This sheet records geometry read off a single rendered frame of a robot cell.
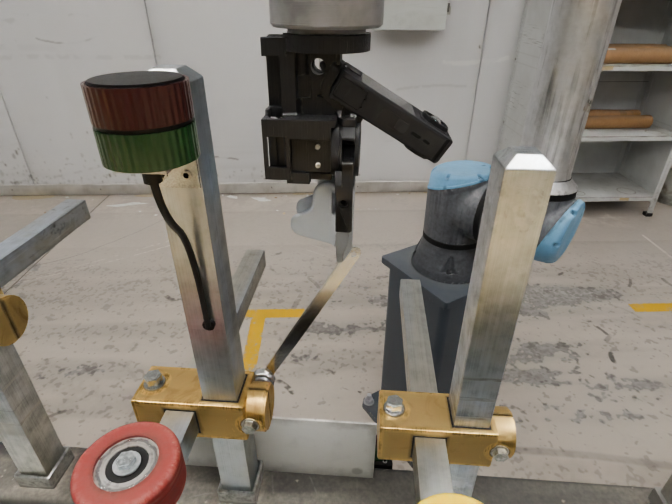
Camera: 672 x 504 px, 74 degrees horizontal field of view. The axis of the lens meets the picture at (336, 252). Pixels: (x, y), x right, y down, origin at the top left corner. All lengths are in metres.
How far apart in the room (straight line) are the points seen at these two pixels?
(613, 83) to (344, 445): 3.18
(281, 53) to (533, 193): 0.22
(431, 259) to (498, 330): 0.74
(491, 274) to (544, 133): 0.63
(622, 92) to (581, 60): 2.60
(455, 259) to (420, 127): 0.76
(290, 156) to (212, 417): 0.27
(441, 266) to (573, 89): 0.47
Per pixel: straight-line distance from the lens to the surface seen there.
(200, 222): 0.36
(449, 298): 1.09
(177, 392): 0.50
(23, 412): 0.63
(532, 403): 1.76
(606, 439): 1.75
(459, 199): 1.05
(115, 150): 0.29
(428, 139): 0.39
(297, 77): 0.39
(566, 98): 0.96
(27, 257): 0.66
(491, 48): 3.14
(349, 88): 0.38
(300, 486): 0.62
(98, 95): 0.29
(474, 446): 0.50
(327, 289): 0.47
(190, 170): 0.34
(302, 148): 0.39
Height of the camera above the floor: 1.22
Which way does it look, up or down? 30 degrees down
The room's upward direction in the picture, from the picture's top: straight up
